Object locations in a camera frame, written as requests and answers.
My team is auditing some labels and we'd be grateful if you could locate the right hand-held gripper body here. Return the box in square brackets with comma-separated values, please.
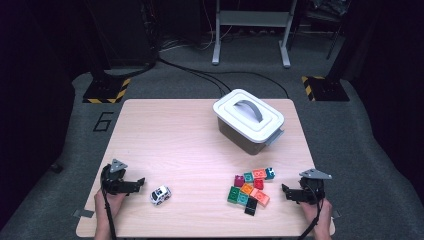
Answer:
[298, 168, 333, 205]

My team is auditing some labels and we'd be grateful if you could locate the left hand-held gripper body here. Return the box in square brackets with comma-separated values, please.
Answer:
[100, 158, 134, 196]

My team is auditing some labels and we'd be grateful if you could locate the white toy car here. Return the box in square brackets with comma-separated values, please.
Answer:
[149, 185, 172, 206]

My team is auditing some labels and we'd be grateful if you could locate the large salmon building block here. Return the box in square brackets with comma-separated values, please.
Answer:
[250, 188, 271, 208]

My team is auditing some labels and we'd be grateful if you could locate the black building block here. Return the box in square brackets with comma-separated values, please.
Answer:
[244, 197, 258, 217]

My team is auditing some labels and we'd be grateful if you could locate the orange building block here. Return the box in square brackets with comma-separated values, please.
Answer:
[240, 182, 255, 196]

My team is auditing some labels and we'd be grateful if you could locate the brown translucent storage box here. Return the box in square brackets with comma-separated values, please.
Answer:
[217, 117, 285, 156]

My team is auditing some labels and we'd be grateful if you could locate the white lid with grey handle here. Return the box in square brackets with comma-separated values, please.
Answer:
[212, 88, 285, 144]

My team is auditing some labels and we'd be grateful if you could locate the person's left hand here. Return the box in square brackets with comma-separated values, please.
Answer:
[94, 189, 127, 221]

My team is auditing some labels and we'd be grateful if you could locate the person's right hand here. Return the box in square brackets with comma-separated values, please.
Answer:
[300, 198, 333, 229]

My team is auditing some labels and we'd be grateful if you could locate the black yellow striped stand base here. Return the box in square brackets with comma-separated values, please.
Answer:
[301, 75, 351, 102]
[82, 77, 132, 104]

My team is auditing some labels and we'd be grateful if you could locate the dark equipment cabinet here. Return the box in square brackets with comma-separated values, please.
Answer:
[87, 0, 158, 68]

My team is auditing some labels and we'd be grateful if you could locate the dark metal stand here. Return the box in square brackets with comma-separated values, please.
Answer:
[298, 0, 351, 61]

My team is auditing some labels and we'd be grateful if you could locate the white metal stand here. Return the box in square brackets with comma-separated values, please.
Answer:
[211, 0, 298, 69]

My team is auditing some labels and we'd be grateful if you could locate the left hand-held gripper black cable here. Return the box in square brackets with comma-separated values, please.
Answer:
[101, 186, 117, 240]

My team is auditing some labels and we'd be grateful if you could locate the thin black floor cable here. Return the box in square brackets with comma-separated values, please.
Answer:
[186, 68, 235, 96]
[156, 57, 227, 98]
[203, 70, 290, 100]

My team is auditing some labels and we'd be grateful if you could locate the bundle of white wires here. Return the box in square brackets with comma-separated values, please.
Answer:
[159, 29, 218, 53]

